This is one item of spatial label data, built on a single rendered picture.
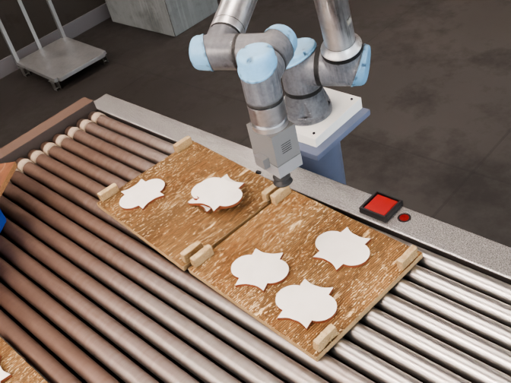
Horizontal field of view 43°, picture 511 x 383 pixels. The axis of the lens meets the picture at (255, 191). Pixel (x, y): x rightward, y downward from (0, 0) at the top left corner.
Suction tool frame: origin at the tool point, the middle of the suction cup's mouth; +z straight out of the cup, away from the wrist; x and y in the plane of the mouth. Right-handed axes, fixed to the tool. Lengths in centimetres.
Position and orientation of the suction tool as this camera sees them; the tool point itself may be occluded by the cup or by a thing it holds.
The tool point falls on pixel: (283, 181)
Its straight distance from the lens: 141.8
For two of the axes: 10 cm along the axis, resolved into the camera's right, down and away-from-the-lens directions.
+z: 2.0, 7.7, 6.1
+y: 6.0, 4.0, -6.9
